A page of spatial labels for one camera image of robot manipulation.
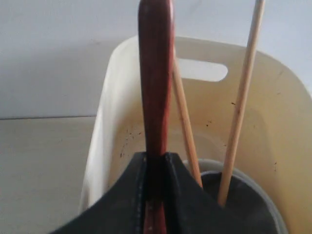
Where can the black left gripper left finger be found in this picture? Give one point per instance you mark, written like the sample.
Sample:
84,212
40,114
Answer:
121,210

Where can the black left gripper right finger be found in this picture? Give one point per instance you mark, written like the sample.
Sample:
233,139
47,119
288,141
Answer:
188,209

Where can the white ceramic bowl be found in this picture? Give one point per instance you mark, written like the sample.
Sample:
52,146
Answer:
265,184

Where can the stainless steel cup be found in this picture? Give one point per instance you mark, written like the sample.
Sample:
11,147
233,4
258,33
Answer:
247,205

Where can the wooden chopstick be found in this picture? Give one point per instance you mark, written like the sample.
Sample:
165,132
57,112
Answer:
240,105
185,122

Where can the dark wooden spoon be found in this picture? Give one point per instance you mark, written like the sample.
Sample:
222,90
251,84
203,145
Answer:
156,41

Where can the cream plastic storage bin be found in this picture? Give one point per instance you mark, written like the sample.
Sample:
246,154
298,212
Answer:
276,130

